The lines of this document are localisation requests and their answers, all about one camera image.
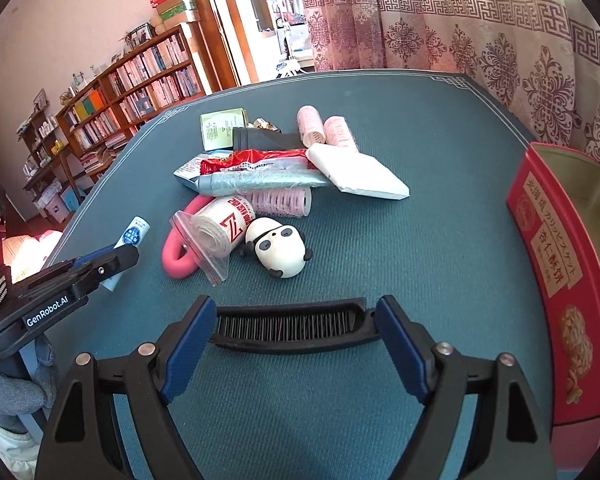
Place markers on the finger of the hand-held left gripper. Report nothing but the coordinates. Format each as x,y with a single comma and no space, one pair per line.
92,258
110,270

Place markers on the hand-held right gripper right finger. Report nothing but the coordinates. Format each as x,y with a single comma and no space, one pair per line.
405,350

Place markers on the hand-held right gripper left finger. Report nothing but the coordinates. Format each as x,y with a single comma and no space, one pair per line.
192,345

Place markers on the white blue lip balm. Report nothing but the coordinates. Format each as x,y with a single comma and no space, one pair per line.
135,232

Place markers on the pink foam curler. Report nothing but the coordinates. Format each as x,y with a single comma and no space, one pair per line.
172,260

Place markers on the black comb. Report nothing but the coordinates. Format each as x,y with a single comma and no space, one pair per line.
290,346

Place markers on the blue white box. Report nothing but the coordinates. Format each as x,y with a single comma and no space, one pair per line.
187,172

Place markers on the white roll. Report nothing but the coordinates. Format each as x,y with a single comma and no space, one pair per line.
225,220

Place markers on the white panda toy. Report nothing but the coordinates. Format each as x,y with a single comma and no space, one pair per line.
280,250

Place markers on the grey blue tube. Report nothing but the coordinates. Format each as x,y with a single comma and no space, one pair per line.
250,181

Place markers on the large pink hair roller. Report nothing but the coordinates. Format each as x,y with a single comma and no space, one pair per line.
280,203

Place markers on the red tin container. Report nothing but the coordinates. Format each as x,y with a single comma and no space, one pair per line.
545,240

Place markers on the person's left forearm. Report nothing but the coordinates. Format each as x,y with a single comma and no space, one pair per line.
5,452

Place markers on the person's left hand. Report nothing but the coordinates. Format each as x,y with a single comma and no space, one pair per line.
10,395

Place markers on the white storage box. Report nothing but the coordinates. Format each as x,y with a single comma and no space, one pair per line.
50,204

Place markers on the small wooden shelf unit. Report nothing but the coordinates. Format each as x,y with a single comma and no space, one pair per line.
40,155

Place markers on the wooden bookshelf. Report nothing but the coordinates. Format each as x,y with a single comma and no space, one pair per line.
111,105

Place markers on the red white packet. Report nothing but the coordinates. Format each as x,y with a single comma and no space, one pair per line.
240,160

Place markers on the white tissue packet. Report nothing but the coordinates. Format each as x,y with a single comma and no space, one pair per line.
360,170

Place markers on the black tube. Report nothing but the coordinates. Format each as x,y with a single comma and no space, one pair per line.
260,139

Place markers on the rows of books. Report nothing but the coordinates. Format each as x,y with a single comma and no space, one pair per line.
155,67

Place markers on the beige box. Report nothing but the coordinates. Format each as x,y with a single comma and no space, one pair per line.
175,22

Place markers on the green gift box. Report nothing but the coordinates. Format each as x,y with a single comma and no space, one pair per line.
177,7

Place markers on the patterned pink curtain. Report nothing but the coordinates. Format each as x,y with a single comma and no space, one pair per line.
480,35

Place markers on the photo frame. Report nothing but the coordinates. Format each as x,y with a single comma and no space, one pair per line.
142,34

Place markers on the wooden door frame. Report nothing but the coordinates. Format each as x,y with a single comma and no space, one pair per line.
215,25

